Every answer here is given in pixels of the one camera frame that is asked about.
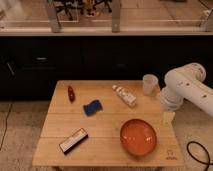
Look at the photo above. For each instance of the white plastic bottle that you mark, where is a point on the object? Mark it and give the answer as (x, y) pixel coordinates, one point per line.
(126, 96)

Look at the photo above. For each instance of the wooden table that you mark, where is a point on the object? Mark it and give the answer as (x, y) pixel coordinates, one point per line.
(102, 147)

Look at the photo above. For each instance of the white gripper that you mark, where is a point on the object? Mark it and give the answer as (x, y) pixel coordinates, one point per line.
(170, 101)

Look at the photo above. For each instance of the black office chair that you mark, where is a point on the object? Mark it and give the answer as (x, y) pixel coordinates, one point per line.
(87, 7)

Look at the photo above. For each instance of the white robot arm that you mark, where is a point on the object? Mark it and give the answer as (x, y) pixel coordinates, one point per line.
(182, 83)

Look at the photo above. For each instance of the clear plastic cup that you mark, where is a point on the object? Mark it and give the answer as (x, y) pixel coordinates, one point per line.
(150, 81)

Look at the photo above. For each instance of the blue sponge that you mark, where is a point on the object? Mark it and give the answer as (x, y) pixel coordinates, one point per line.
(92, 107)

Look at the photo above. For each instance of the orange bowl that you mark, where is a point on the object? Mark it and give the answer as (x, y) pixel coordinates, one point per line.
(138, 137)

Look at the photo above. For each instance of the black and white box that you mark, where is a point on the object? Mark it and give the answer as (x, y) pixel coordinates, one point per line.
(72, 141)

